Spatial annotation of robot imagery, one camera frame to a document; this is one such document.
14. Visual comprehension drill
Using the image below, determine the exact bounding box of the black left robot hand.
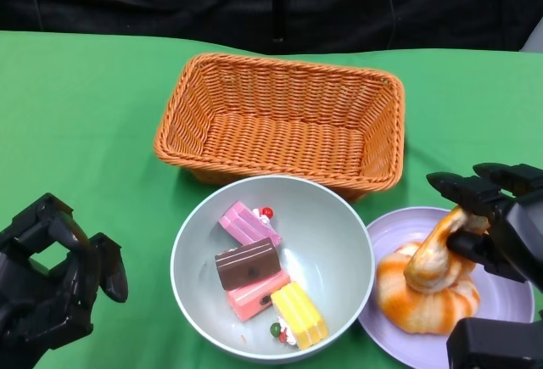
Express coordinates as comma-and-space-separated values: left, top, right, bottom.
0, 193, 129, 369

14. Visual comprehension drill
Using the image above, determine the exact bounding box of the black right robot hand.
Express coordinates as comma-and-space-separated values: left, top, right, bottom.
426, 163, 543, 289

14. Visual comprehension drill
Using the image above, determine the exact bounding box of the orange striped ring bread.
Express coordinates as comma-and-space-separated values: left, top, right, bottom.
402, 206, 491, 294
376, 243, 482, 336

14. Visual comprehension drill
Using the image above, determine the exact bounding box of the grey round bowl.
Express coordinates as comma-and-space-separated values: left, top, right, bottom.
169, 175, 375, 364

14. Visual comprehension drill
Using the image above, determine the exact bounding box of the lavender round plate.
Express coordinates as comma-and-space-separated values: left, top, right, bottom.
358, 206, 535, 369

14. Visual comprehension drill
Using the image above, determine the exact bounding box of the brown chocolate cake slice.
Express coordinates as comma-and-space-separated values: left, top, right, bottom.
214, 237, 281, 291

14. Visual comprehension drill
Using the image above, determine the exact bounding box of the small pink cake slice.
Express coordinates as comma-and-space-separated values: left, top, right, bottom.
226, 270, 292, 322

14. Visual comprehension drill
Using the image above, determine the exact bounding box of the large pink cake with cherry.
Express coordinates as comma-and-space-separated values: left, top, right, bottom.
218, 199, 283, 247

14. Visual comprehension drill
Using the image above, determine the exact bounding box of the yellow cake slice with cherry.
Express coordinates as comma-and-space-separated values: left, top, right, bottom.
269, 282, 329, 351

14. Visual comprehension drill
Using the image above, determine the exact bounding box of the orange wicker basket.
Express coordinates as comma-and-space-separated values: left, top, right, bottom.
153, 53, 406, 203

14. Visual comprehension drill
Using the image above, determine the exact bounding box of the green tablecloth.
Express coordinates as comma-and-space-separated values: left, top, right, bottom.
0, 30, 543, 369

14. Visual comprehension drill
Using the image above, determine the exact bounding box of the black backdrop curtain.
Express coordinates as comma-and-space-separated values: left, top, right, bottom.
0, 0, 543, 56

